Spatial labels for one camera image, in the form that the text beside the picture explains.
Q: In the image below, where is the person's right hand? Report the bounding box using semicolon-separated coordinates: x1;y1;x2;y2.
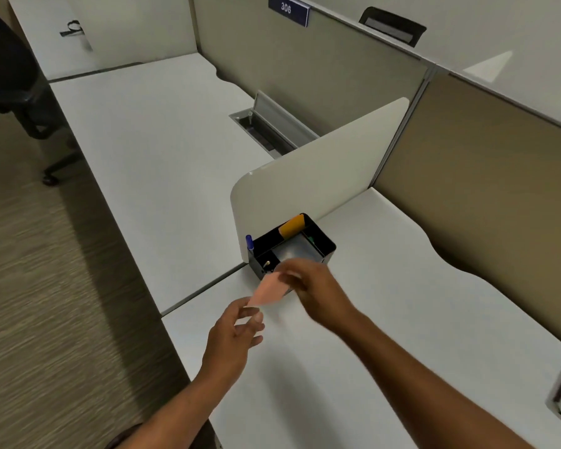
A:
274;258;359;331

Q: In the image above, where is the person's left hand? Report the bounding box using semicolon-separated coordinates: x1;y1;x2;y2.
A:
201;297;266;379

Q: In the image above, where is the pink paper note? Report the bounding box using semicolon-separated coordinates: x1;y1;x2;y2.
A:
244;269;296;307

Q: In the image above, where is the person's right forearm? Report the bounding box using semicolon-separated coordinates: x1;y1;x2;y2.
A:
329;309;538;449

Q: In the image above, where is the person's left forearm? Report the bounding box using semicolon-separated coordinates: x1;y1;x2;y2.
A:
117;365;237;449

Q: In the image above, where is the black desk organizer box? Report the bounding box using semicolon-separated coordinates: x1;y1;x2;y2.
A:
248;213;337;281

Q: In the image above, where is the white desk divider panel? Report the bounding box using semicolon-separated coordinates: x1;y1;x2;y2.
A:
230;97;410;264

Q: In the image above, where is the blue number sign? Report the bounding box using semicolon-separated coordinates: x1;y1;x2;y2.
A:
268;0;310;28

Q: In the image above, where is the black paper tray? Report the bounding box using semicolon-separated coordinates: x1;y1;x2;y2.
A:
358;7;427;47

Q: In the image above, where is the black office chair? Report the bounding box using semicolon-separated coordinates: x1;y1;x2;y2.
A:
0;0;82;186

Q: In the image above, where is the silver cable grommet box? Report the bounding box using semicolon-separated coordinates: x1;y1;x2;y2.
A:
229;90;319;159

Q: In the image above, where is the beige cubicle partition wall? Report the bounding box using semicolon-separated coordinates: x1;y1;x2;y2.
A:
189;0;561;356

